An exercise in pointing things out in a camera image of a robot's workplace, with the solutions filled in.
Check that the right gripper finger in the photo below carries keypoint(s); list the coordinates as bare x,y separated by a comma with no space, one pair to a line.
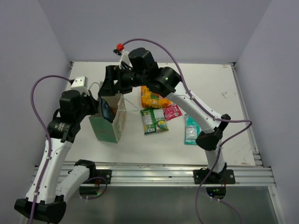
107,88
123,86

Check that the green snack packet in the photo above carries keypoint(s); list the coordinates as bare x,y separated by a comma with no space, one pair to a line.
153,121

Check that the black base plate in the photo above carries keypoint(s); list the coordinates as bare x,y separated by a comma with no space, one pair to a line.
99,177
212,177

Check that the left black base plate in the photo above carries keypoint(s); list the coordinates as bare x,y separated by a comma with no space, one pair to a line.
99,177

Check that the teal candy packet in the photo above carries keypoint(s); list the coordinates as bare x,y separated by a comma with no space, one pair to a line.
192,130

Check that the green paper bag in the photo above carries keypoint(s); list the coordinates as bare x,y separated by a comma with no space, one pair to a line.
111,132

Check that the pink snack packet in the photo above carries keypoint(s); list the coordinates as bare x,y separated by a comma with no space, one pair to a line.
171,112

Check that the aluminium mounting rail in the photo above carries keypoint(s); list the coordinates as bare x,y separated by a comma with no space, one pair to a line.
173,175

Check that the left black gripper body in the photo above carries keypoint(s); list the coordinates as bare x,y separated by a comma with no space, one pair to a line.
85,108

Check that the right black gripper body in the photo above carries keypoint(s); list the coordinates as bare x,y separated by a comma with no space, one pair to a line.
138,79

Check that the dark blue chips packet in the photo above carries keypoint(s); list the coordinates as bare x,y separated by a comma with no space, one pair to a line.
106,110

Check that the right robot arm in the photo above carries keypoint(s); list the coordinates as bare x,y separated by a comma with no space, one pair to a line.
209,139

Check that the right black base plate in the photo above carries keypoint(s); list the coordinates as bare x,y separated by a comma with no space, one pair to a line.
212,177

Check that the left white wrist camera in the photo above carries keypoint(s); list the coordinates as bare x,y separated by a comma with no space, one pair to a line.
80,84

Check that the orange yellow snack packet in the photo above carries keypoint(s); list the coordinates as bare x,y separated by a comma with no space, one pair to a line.
153,100

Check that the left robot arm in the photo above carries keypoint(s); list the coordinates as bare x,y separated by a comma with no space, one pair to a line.
47,199

